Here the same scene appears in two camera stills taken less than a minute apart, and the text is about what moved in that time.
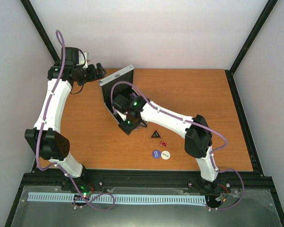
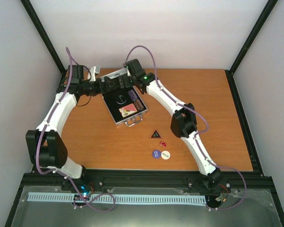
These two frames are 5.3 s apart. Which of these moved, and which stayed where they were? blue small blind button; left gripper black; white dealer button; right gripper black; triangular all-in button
Moved: right gripper black; left gripper black
Stayed: triangular all-in button; white dealer button; blue small blind button
